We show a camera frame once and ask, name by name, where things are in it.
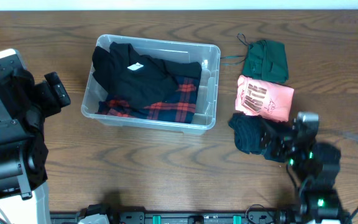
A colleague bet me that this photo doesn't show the dark green garment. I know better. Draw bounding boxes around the dark green garment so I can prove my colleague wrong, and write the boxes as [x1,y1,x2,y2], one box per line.
[221,32,290,84]

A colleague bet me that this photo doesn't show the red navy plaid garment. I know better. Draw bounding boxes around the red navy plaid garment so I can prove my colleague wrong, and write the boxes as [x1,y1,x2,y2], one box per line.
[97,77,200,124]

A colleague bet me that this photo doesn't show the clear plastic storage bin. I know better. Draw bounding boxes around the clear plastic storage bin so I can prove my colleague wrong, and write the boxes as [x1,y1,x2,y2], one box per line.
[81,34,221,135]

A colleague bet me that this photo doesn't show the black t-shirt with tag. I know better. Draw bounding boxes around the black t-shirt with tag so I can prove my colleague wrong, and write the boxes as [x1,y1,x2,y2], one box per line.
[91,41,180,110]

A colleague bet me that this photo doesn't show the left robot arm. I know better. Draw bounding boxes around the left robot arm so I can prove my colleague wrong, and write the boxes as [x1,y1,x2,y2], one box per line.
[0,54,71,223]

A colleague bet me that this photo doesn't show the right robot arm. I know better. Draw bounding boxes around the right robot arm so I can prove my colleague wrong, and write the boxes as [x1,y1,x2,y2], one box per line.
[261,118,350,223]

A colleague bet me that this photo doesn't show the black ribbed folded garment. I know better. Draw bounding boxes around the black ribbed folded garment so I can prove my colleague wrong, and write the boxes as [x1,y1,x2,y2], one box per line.
[228,113,290,163]

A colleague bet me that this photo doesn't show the coral printed t-shirt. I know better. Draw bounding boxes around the coral printed t-shirt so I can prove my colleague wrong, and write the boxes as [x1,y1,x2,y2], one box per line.
[235,75,294,122]

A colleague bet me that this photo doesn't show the black mounting rail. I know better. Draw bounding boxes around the black mounting rail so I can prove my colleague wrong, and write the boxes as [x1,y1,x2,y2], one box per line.
[50,204,296,224]

